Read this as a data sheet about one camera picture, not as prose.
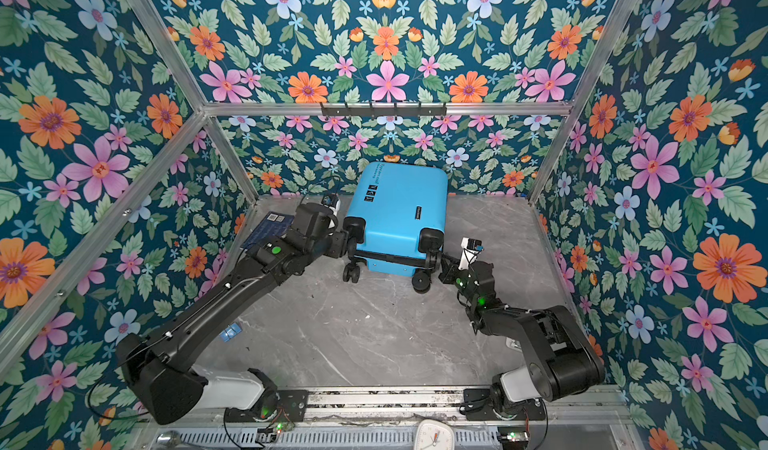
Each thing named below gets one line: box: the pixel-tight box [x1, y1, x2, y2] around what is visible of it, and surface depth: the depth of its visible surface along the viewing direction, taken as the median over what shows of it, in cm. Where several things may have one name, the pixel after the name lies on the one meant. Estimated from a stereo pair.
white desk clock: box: [414, 419, 455, 450], surface depth 69 cm
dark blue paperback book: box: [240, 211, 295, 250], surface depth 113 cm
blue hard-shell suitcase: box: [343, 162, 449, 293], surface depth 90 cm
